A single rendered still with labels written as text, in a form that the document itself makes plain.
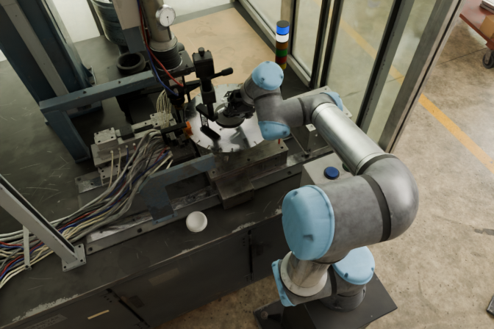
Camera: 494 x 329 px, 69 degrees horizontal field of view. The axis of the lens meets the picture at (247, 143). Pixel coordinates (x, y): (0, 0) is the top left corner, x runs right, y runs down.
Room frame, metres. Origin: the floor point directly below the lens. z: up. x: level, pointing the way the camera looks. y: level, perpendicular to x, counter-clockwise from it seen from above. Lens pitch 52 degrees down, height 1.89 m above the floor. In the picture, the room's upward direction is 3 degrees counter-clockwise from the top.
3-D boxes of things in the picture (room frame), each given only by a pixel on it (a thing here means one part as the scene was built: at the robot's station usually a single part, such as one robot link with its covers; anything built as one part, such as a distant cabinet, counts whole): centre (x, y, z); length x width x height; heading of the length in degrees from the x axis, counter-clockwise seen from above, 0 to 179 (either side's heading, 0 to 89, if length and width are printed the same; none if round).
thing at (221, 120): (0.88, 0.06, 0.96); 0.11 x 0.11 x 0.03
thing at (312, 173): (0.69, -0.33, 0.82); 0.28 x 0.11 x 0.15; 111
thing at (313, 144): (0.94, -0.28, 0.82); 0.18 x 0.18 x 0.15; 21
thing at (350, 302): (0.34, -0.26, 0.80); 0.15 x 0.15 x 0.10
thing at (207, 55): (0.83, 0.11, 1.17); 0.06 x 0.05 x 0.20; 102
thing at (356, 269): (0.34, -0.25, 0.91); 0.13 x 0.12 x 0.14; 101
